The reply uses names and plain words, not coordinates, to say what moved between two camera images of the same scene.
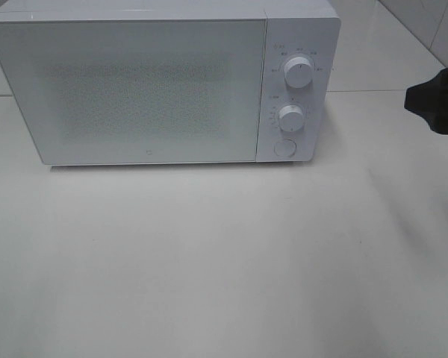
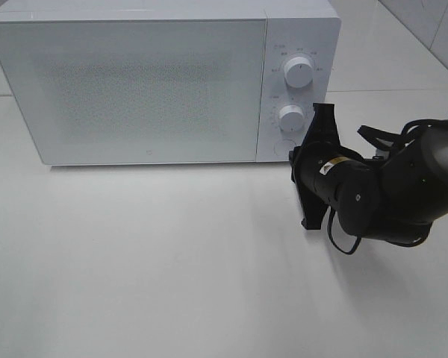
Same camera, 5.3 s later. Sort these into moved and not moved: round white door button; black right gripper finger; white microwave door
Moved: black right gripper finger
Not moved: round white door button; white microwave door
